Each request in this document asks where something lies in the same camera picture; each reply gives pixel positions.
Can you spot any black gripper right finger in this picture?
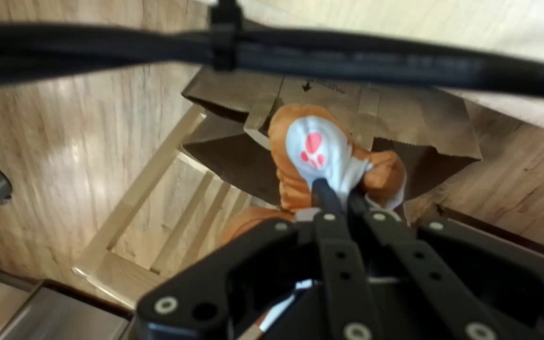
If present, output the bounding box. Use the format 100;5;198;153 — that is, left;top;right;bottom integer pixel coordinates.
346;192;544;340

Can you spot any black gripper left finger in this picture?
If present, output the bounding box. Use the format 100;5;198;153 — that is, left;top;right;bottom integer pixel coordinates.
134;177;382;340

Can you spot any orange and white plush doll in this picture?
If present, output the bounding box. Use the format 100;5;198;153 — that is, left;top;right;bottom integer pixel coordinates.
219;102;410;245

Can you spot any open cardboard box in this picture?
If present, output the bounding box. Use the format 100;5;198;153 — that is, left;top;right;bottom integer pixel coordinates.
179;64;485;209

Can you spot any light wooden chair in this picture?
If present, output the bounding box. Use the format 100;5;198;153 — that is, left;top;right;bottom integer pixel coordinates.
72;103;289;311

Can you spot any grey metal box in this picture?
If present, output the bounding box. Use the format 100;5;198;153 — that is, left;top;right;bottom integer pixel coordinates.
0;283;134;340

